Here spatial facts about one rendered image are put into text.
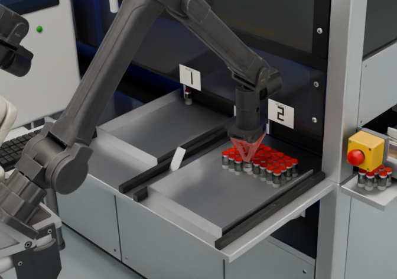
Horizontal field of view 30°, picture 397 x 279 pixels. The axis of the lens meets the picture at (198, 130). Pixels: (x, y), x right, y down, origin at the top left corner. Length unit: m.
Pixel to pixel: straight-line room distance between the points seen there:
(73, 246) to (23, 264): 1.65
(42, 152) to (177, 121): 0.91
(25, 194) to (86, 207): 1.64
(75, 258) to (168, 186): 1.28
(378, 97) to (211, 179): 0.48
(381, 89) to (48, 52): 1.06
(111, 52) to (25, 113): 1.14
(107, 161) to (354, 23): 0.77
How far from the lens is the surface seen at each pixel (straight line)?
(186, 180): 1.95
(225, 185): 1.92
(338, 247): 2.08
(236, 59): 1.62
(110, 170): 2.02
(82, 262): 3.12
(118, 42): 1.33
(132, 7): 1.34
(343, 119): 1.85
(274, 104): 1.97
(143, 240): 2.75
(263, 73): 1.70
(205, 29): 1.49
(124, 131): 2.19
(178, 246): 2.59
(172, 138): 2.14
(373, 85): 1.92
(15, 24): 1.72
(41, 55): 2.40
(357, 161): 1.82
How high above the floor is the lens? 1.95
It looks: 29 degrees down
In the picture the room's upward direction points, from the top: 2 degrees counter-clockwise
